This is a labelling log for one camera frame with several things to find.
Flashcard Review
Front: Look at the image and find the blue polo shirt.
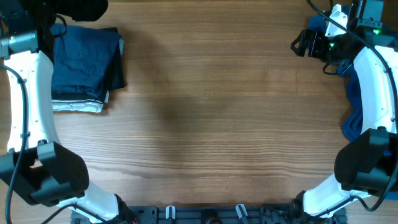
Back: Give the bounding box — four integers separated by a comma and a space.
307, 4, 398, 202

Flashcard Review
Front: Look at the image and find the black polo shirt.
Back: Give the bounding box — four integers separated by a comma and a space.
20, 0, 108, 22

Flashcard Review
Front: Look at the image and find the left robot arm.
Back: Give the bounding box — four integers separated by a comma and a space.
1, 1, 139, 223

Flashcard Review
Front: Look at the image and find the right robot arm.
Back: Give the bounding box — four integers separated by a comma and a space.
289, 28, 397, 220

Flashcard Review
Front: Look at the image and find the folded black garment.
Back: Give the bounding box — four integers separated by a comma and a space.
51, 27, 127, 104

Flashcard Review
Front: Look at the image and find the folded white garment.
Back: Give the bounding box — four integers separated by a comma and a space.
52, 39, 126, 113

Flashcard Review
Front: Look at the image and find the right white rail clip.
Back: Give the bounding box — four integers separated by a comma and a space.
235, 203, 249, 224

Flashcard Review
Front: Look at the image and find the white rail clip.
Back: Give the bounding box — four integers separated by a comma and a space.
235, 203, 249, 224
165, 205, 176, 220

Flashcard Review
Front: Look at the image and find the left white rail clip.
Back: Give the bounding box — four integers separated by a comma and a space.
165, 205, 176, 220

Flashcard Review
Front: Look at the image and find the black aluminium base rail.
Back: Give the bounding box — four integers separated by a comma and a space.
70, 203, 348, 224

